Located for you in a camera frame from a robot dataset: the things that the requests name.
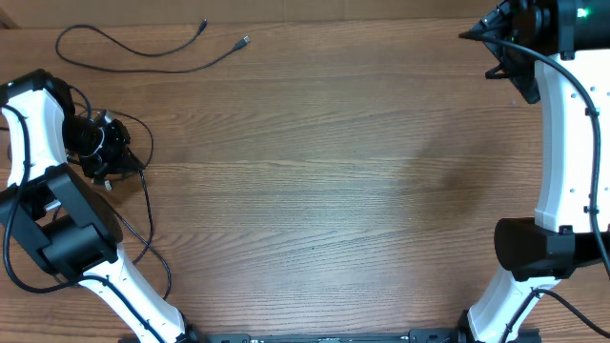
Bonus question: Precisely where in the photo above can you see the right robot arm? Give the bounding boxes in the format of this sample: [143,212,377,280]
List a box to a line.
[446,0,609,342]

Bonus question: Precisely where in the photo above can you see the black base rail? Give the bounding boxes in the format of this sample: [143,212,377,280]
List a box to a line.
[176,329,474,343]

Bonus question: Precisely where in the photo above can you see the long black cable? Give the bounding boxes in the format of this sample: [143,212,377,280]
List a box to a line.
[109,169,173,300]

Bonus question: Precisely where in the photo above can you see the black usb cable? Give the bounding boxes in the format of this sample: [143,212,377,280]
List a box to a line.
[71,102,155,192]

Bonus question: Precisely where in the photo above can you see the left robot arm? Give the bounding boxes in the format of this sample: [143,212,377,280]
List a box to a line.
[1,70,205,342]

